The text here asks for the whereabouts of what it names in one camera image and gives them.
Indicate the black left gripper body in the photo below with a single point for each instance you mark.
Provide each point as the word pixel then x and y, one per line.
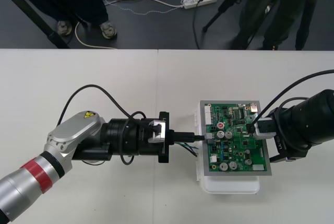
pixel 164 153

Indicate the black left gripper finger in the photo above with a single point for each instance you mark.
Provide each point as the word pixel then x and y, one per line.
pixel 184 134
pixel 184 140

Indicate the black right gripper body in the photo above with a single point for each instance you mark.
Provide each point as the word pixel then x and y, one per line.
pixel 283 154

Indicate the green circuit board grey frame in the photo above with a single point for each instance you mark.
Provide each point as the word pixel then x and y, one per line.
pixel 235 156

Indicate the silver and black right arm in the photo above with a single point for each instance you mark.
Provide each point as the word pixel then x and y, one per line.
pixel 313 119

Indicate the silver and black left arm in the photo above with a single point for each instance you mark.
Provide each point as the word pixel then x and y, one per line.
pixel 75 132

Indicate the black tripod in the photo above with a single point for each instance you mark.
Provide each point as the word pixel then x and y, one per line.
pixel 216 13

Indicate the white power strip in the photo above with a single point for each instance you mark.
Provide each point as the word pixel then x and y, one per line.
pixel 190 2

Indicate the black diagonal pole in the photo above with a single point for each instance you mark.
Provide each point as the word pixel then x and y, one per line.
pixel 53 36

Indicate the pale grey left wrist camera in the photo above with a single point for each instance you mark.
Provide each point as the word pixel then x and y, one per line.
pixel 161 134

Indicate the pale grey wrist camera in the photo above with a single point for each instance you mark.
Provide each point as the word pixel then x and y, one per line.
pixel 263 133
pixel 161 134

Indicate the pale grey right wrist camera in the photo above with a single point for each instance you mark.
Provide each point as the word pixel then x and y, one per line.
pixel 263 133

